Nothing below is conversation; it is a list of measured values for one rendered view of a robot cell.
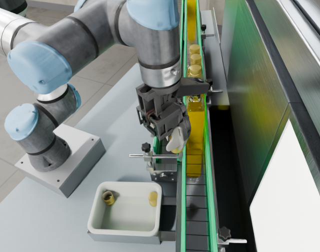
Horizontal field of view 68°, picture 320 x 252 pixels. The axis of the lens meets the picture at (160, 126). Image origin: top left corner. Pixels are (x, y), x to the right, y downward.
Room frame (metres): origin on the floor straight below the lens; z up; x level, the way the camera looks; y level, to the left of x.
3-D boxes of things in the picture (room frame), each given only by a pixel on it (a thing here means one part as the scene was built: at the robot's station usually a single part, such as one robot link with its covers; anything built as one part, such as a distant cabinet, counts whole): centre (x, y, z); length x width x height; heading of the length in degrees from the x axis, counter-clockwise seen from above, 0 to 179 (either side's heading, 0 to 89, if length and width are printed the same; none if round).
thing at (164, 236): (0.34, 0.12, 0.79); 0.27 x 0.17 x 0.08; 80
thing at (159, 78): (0.37, -0.02, 1.31); 0.08 x 0.08 x 0.05
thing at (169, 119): (0.37, -0.01, 1.23); 0.09 x 0.08 x 0.12; 125
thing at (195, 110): (0.53, -0.11, 0.99); 0.06 x 0.06 x 0.21; 79
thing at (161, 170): (0.44, 0.01, 0.85); 0.09 x 0.04 x 0.07; 80
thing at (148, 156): (0.44, 0.03, 0.95); 0.17 x 0.03 x 0.12; 80
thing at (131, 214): (0.34, 0.14, 0.80); 0.22 x 0.17 x 0.09; 80
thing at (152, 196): (0.38, 0.06, 0.79); 0.04 x 0.04 x 0.04
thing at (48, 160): (0.60, 0.45, 0.88); 0.15 x 0.15 x 0.10
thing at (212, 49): (1.17, -0.34, 0.84); 0.95 x 0.09 x 0.11; 170
